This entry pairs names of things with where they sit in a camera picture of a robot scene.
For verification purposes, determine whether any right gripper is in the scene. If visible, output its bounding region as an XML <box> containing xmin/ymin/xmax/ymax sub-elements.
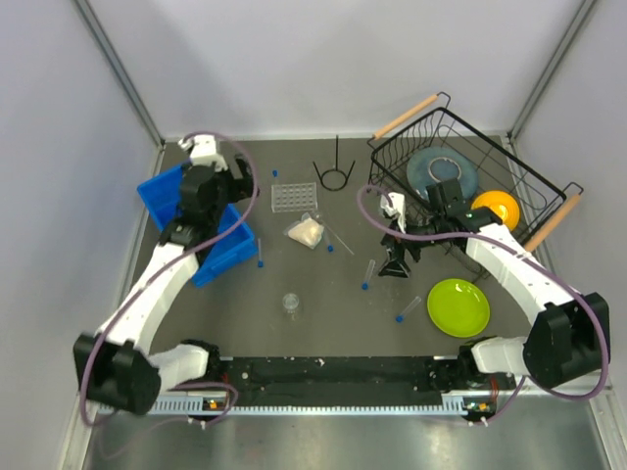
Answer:
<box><xmin>377</xmin><ymin>211</ymin><xmax>446</xmax><ymax>278</ymax></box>

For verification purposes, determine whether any bag of white powder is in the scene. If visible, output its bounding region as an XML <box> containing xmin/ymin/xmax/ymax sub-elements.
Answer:
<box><xmin>283</xmin><ymin>212</ymin><xmax>324</xmax><ymax>250</ymax></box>

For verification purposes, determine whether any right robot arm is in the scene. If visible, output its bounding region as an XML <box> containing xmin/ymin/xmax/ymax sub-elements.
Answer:
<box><xmin>379</xmin><ymin>179</ymin><xmax>610</xmax><ymax>395</ymax></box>

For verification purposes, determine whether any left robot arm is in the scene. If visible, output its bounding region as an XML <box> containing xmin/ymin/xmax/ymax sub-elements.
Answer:
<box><xmin>72</xmin><ymin>155</ymin><xmax>259</xmax><ymax>415</ymax></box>

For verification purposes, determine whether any clear test tube rack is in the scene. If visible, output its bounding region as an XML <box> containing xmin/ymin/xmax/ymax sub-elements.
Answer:
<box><xmin>270</xmin><ymin>182</ymin><xmax>318</xmax><ymax>213</ymax></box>

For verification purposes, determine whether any blue plastic bin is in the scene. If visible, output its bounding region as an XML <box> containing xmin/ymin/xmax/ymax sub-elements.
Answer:
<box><xmin>137</xmin><ymin>163</ymin><xmax>258</xmax><ymax>287</ymax></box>

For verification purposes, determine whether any green plate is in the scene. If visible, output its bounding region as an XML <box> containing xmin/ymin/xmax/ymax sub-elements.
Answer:
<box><xmin>427</xmin><ymin>278</ymin><xmax>491</xmax><ymax>339</ymax></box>

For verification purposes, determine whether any clear glass rod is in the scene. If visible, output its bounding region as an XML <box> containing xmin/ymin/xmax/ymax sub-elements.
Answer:
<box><xmin>319</xmin><ymin>217</ymin><xmax>355</xmax><ymax>256</ymax></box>

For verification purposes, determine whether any blue ceramic plate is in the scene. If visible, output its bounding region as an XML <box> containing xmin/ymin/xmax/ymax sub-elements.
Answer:
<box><xmin>406</xmin><ymin>147</ymin><xmax>479</xmax><ymax>201</ymax></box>

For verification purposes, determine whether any clear glass flask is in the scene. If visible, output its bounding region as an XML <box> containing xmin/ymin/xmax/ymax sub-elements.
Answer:
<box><xmin>282</xmin><ymin>293</ymin><xmax>302</xmax><ymax>321</ymax></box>

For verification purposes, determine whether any orange bowl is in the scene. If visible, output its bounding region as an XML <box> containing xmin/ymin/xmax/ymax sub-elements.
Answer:
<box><xmin>471</xmin><ymin>190</ymin><xmax>520</xmax><ymax>231</ymax></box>

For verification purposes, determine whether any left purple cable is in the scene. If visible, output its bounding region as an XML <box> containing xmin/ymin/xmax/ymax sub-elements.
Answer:
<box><xmin>79</xmin><ymin>130</ymin><xmax>260</xmax><ymax>428</ymax></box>

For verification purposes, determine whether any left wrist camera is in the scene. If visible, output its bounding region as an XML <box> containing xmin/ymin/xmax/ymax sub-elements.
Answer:
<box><xmin>177</xmin><ymin>134</ymin><xmax>228</xmax><ymax>172</ymax></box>

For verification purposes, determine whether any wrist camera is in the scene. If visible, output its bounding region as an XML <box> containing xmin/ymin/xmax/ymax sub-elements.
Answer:
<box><xmin>379</xmin><ymin>192</ymin><xmax>407</xmax><ymax>233</ymax></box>
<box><xmin>177</xmin><ymin>134</ymin><xmax>228</xmax><ymax>172</ymax></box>

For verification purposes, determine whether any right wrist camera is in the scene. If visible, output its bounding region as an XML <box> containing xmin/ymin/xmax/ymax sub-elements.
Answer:
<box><xmin>379</xmin><ymin>192</ymin><xmax>407</xmax><ymax>233</ymax></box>

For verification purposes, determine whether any black wire ring stand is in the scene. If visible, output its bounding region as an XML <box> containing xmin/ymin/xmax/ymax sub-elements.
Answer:
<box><xmin>313</xmin><ymin>135</ymin><xmax>356</xmax><ymax>192</ymax></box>

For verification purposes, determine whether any black wire dish rack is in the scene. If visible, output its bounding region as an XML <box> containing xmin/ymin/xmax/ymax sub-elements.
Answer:
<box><xmin>367</xmin><ymin>91</ymin><xmax>584</xmax><ymax>250</ymax></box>

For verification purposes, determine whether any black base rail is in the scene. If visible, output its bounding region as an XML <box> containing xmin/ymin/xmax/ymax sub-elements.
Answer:
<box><xmin>218</xmin><ymin>356</ymin><xmax>467</xmax><ymax>407</ymax></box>

